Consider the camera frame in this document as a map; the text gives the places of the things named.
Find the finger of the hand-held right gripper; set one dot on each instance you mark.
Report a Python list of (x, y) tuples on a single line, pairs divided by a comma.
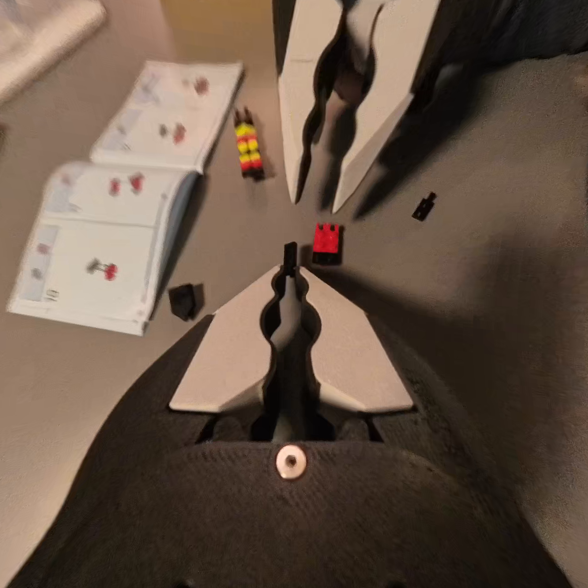
[(395, 69), (298, 69)]

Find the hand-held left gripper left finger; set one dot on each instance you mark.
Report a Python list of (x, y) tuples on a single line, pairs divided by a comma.
[(220, 367)]

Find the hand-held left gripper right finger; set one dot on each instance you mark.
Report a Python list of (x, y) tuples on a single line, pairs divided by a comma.
[(363, 367)]

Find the small black lego piece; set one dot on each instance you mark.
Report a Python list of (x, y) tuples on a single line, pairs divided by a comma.
[(425, 206), (183, 301), (290, 257)]

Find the small red black lego assembly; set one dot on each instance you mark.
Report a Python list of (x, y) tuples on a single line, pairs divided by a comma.
[(327, 243)]

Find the lego instruction booklet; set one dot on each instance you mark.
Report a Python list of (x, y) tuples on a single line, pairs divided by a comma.
[(101, 248)]

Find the black red yellow lego assembly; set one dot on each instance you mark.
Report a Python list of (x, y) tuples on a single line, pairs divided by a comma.
[(249, 144)]

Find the wooden book stand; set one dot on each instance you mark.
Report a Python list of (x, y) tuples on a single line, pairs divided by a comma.
[(41, 41)]

